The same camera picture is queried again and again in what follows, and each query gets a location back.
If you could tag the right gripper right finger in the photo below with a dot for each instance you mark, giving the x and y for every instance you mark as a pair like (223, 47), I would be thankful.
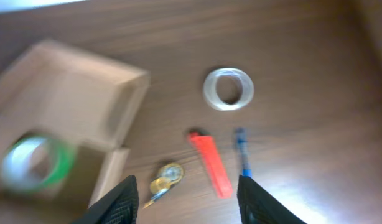
(257, 206)

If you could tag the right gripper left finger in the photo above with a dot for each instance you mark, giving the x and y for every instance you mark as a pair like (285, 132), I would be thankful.
(120, 205)

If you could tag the yellow black correction tape dispenser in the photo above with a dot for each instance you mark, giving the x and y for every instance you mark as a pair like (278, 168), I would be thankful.
(167, 177)

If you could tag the orange utility knife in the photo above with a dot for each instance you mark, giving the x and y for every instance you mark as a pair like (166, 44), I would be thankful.
(206, 147)

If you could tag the green tape roll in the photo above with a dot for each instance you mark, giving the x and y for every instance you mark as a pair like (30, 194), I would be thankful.
(14, 169)

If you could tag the brown cardboard box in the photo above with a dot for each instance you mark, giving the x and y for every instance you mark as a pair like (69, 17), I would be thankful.
(81, 98)

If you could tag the beige masking tape roll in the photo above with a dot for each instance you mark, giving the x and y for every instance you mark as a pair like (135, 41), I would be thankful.
(210, 89)

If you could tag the blue pen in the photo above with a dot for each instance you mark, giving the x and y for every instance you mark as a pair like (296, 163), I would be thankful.
(241, 144)

